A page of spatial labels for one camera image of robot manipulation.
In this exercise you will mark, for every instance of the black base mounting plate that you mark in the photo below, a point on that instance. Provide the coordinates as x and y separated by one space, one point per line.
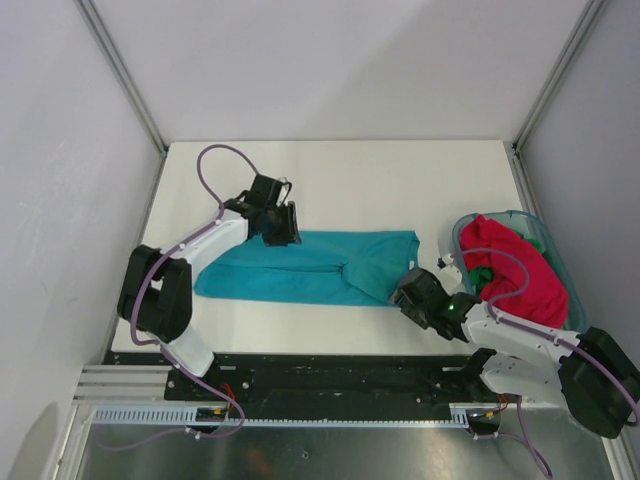
352 386

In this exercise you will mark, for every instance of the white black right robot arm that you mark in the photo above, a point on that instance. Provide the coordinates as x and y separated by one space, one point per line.
588 374

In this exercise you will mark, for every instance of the white slotted cable duct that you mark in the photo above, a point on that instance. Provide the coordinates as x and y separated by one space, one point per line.
452 416

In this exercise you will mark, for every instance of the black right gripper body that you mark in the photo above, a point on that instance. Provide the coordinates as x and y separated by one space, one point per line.
414 312

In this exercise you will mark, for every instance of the aluminium corner post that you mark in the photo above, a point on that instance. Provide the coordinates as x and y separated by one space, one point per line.
114 60
576 41

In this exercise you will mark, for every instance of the teal t-shirt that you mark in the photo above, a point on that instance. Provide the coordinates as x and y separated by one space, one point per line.
337 268

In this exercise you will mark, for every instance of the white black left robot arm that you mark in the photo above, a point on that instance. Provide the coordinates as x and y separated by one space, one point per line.
157 293

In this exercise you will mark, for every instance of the magenta red t-shirt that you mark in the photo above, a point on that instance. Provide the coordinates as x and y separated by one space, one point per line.
524 283

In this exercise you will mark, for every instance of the right aluminium corner post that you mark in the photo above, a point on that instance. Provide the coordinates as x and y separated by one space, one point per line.
576 41

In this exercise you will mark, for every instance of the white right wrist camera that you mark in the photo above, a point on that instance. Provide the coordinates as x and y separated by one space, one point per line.
448 273

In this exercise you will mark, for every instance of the green t-shirt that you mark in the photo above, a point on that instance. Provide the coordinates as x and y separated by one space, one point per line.
480 277

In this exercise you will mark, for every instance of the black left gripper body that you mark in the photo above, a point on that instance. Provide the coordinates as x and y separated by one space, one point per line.
276 229

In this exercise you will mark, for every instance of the aluminium frame rail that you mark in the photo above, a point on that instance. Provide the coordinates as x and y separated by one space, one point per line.
120 384

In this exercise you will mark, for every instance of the left aluminium corner post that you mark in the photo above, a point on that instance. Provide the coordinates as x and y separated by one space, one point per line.
114 60

